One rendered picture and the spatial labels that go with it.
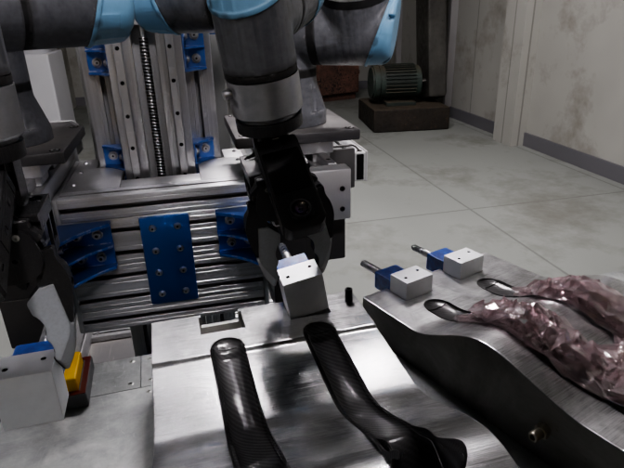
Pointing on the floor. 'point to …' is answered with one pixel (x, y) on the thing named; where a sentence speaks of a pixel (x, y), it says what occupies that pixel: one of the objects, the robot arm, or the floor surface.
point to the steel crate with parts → (337, 82)
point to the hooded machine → (50, 83)
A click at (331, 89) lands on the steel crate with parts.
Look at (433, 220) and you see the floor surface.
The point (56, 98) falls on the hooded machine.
